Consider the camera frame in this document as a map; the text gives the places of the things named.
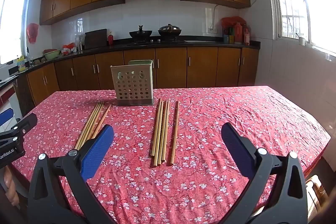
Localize black wok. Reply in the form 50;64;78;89
129;25;153;43

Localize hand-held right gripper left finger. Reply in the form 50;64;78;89
26;124;115;224

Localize red bag over bottles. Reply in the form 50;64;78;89
221;17;247;30

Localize yellow detergent bottle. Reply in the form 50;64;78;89
16;55;26;72

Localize white power cable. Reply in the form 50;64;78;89
211;4;223;30

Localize green and yellow packages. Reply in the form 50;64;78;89
223;27;235;44

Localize green basin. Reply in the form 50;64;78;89
43;49;60;60

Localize red plastic bag on wall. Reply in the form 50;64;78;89
26;23;39;44

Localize black pot with lid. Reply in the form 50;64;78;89
158;24;182;38

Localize gas stove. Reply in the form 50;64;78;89
126;39;185;45

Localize small kitchen window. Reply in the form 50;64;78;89
0;0;30;65

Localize metal faucet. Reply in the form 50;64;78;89
26;47;34;67

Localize red floral tablecloth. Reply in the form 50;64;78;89
12;85;332;224

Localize large barred window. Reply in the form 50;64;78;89
262;0;336;56

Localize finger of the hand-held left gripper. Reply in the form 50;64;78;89
0;108;14;127
0;113;38;147

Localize wooden chair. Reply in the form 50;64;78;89
304;174;328;216

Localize row of wooden base cabinets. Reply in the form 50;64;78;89
16;46;260;115

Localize dark wooden chopstick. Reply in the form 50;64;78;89
169;100;180;165

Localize perforated metal chopstick holder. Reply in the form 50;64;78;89
110;60;155;106

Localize person's left hand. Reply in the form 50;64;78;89
0;165;21;212

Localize black kitchen countertop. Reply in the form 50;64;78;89
0;35;261;86

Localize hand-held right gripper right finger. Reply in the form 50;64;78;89
221;123;308;224

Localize red and white dishes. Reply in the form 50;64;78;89
62;43;78;54

